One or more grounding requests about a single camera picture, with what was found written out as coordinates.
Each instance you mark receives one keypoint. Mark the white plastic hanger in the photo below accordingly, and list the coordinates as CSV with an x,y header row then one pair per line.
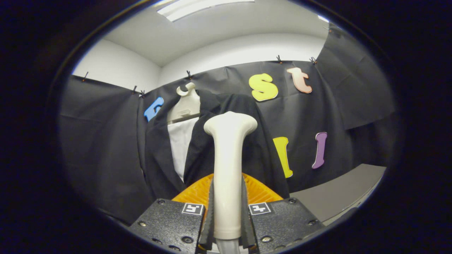
x,y
189,104

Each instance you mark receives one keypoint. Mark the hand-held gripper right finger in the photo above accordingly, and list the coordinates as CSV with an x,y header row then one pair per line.
x,y
247,225

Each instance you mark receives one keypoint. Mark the black backdrop cloth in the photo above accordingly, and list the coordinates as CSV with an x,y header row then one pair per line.
x,y
99,141

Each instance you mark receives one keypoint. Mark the white garment steamer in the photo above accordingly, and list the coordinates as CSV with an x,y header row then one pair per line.
x,y
229,158

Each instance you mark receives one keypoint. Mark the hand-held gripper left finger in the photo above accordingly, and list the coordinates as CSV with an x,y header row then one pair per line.
x,y
209,225

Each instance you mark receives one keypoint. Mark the ceiling light panel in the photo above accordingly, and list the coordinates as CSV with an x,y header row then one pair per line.
x,y
190,8

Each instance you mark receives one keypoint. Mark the grey cabinet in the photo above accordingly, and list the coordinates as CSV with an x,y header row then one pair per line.
x,y
339,190

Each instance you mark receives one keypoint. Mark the black suit jacket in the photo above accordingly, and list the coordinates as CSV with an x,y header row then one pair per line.
x,y
201,151

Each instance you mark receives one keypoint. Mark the row of small black clips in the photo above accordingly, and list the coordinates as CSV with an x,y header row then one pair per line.
x,y
189,75

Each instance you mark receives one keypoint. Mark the white shirt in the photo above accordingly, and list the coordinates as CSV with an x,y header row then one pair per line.
x,y
180,141

